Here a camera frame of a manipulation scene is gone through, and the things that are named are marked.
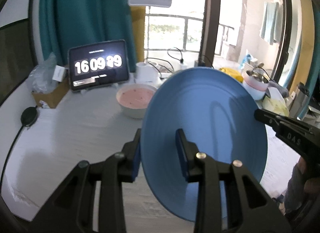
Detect tablet showing clock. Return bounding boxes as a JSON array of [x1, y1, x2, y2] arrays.
[[68, 40, 129, 92]]

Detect yellow patterned tissue box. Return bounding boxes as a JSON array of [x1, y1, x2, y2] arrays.
[[263, 96, 289, 117]]

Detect white power strip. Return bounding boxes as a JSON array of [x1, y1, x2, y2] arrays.
[[178, 63, 189, 70]]

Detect teal curtain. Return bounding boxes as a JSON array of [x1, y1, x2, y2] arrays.
[[39, 0, 137, 72]]

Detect blue plate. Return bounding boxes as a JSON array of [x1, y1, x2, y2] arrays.
[[140, 67, 267, 222]]

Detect yellow bag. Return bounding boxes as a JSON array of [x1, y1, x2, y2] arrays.
[[219, 68, 244, 83]]

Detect white lamp head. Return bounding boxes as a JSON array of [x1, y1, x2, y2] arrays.
[[127, 0, 172, 8]]

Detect clear plastic bag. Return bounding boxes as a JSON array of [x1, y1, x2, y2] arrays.
[[26, 52, 58, 94]]

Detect cardboard box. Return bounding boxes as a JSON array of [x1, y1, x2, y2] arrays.
[[31, 78, 69, 109]]

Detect white cylindrical device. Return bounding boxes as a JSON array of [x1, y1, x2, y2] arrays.
[[135, 62, 159, 84]]

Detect pink and blue stacked bowls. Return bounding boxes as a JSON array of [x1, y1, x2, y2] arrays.
[[242, 70, 269, 101]]

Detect hanging light blue towel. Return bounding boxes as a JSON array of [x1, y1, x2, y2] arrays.
[[260, 2, 283, 45]]

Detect black round puck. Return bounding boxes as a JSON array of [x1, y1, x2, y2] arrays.
[[21, 107, 39, 127]]

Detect pink watermelon bowl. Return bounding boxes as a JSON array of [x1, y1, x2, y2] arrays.
[[116, 84, 157, 119]]

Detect small white box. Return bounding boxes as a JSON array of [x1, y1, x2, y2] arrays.
[[52, 65, 67, 83]]

